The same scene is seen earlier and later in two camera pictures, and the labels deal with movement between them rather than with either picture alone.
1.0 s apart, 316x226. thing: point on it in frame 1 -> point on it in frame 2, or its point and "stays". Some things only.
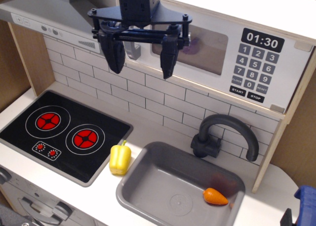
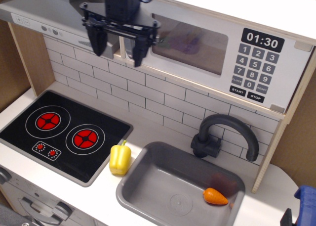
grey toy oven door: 38,206 stays
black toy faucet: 203,145 stays
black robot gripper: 140,15 -> 122,13
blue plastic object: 307,212 stays
